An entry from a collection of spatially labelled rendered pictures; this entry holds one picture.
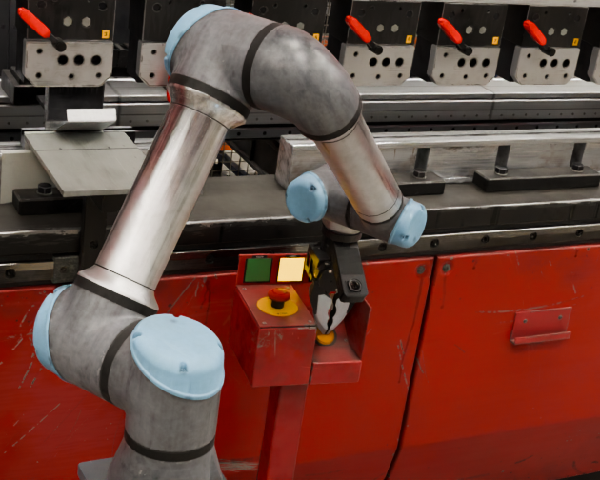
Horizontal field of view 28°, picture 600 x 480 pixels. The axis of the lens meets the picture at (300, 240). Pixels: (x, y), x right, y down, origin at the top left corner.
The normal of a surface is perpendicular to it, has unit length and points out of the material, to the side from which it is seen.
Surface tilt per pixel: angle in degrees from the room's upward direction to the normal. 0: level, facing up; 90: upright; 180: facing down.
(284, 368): 90
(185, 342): 8
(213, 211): 0
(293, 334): 90
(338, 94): 77
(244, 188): 0
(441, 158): 90
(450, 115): 90
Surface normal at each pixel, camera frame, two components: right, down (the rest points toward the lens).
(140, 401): -0.55, 0.26
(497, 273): 0.42, 0.41
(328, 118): 0.30, 0.65
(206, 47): -0.34, -0.23
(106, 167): 0.13, -0.91
